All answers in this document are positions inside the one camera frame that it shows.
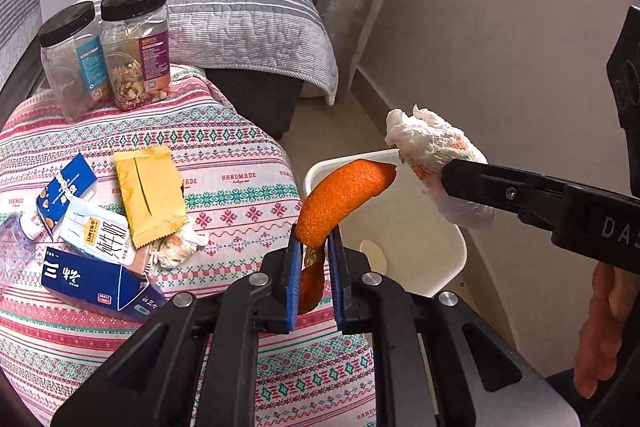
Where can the left black-lid plastic jar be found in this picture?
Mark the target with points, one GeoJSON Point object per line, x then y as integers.
{"type": "Point", "coordinates": [73, 60]}

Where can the right black-lid nut jar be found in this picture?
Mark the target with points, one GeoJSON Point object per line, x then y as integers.
{"type": "Point", "coordinates": [135, 42]}

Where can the white trash bin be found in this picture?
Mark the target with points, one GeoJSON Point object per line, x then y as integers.
{"type": "Point", "coordinates": [424, 252]}

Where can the clear plastic bottle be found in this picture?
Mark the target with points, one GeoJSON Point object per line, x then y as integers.
{"type": "Point", "coordinates": [18, 237]}

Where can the yellow snack packet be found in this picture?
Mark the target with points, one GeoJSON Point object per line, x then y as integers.
{"type": "Point", "coordinates": [151, 189]}

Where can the dark sofa with grey cover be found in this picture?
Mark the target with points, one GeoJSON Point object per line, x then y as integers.
{"type": "Point", "coordinates": [20, 56]}

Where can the small tissue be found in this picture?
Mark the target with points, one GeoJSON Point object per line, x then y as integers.
{"type": "Point", "coordinates": [174, 249]}

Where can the right hand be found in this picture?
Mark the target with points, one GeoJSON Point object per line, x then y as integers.
{"type": "Point", "coordinates": [614, 292]}

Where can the patterned tablecloth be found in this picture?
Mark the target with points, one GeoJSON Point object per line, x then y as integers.
{"type": "Point", "coordinates": [188, 161]}

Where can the blue almond biscuit box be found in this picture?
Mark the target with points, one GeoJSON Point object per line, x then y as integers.
{"type": "Point", "coordinates": [76, 179]}

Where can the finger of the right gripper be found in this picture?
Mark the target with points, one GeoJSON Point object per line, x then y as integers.
{"type": "Point", "coordinates": [526, 194]}

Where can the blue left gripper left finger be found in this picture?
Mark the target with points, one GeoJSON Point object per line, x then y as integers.
{"type": "Point", "coordinates": [292, 274]}

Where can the stained tissue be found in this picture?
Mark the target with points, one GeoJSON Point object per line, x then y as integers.
{"type": "Point", "coordinates": [427, 143]}

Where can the dark blue tissue box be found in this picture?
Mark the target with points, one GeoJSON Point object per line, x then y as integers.
{"type": "Point", "coordinates": [99, 286]}

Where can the grey quilted bed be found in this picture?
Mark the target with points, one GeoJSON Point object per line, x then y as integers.
{"type": "Point", "coordinates": [284, 37]}

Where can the orange peel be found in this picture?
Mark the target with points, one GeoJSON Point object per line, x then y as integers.
{"type": "Point", "coordinates": [331, 201]}

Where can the light blue small box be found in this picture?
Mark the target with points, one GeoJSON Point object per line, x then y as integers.
{"type": "Point", "coordinates": [97, 232]}

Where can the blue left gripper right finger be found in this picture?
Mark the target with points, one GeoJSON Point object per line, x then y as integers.
{"type": "Point", "coordinates": [335, 251]}

